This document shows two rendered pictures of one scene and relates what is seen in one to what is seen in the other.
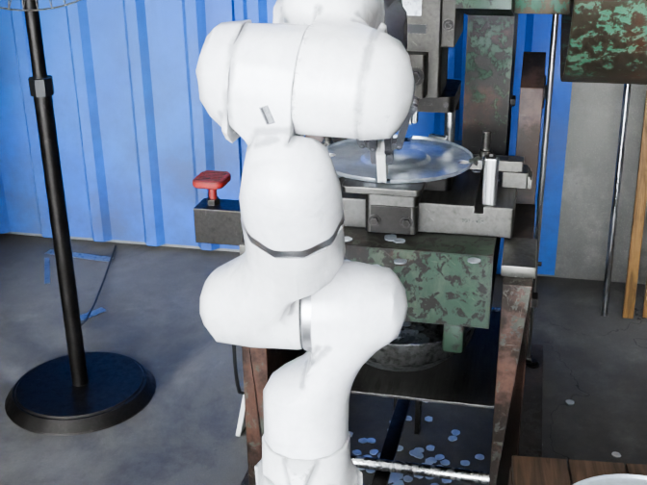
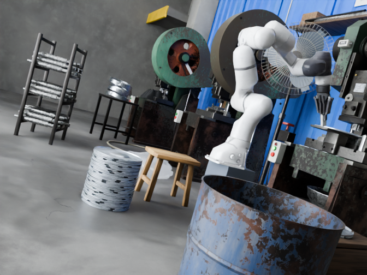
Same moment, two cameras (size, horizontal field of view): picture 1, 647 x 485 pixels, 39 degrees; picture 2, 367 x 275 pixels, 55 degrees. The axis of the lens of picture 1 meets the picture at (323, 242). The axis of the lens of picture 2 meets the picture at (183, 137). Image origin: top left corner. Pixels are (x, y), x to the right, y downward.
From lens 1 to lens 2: 1.42 m
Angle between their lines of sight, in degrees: 53
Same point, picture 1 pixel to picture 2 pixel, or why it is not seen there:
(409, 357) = (320, 199)
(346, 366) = (248, 114)
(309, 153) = (245, 46)
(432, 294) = (325, 168)
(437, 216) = (343, 150)
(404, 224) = (330, 148)
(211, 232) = (280, 137)
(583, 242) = not seen: outside the picture
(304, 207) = (238, 55)
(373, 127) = (256, 41)
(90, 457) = not seen: hidden behind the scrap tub
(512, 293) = (341, 166)
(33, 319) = not seen: hidden behind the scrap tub
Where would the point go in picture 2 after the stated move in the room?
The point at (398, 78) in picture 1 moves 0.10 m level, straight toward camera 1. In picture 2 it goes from (262, 31) to (247, 23)
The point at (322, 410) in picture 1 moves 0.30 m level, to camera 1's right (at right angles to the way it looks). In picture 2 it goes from (240, 124) to (288, 138)
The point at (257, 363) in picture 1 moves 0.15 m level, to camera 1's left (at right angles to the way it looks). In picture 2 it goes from (273, 175) to (256, 168)
